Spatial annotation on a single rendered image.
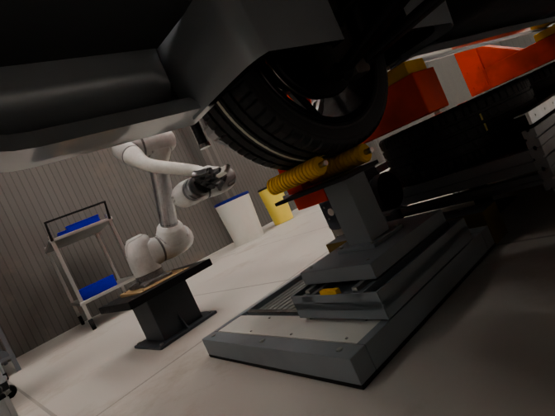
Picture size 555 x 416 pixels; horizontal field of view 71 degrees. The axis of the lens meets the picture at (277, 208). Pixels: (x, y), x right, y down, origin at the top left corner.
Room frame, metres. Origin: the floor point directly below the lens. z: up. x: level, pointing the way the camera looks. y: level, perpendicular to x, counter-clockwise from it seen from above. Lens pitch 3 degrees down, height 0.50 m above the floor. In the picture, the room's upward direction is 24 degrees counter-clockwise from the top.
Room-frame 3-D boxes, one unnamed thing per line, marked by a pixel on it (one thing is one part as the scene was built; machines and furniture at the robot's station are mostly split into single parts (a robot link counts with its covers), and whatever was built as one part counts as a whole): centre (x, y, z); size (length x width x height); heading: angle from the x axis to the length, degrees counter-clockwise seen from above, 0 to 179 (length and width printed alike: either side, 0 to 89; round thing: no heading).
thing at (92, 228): (4.12, 2.03, 0.54); 1.15 x 0.67 x 1.09; 39
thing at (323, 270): (1.24, -0.23, 0.32); 0.40 x 0.30 x 0.28; 127
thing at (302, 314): (1.24, -0.23, 0.13); 0.50 x 0.36 x 0.10; 127
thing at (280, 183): (1.22, -0.09, 0.51); 0.29 x 0.06 x 0.06; 37
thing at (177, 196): (1.62, 0.31, 0.63); 0.16 x 0.13 x 0.11; 37
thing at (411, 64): (1.53, -0.65, 0.70); 0.14 x 0.14 x 0.05; 37
